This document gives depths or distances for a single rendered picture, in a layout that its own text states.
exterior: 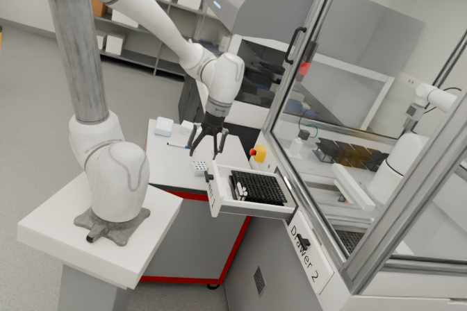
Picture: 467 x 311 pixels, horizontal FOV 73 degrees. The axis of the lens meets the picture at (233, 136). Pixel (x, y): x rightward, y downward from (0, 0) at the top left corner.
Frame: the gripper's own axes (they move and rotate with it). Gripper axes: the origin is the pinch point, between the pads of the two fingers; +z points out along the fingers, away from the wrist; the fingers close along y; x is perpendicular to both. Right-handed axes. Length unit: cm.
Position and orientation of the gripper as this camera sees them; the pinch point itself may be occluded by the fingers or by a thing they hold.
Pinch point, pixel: (201, 158)
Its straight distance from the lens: 123.5
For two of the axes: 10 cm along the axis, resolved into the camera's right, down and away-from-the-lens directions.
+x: -1.9, -4.9, 8.5
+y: 9.3, 1.8, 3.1
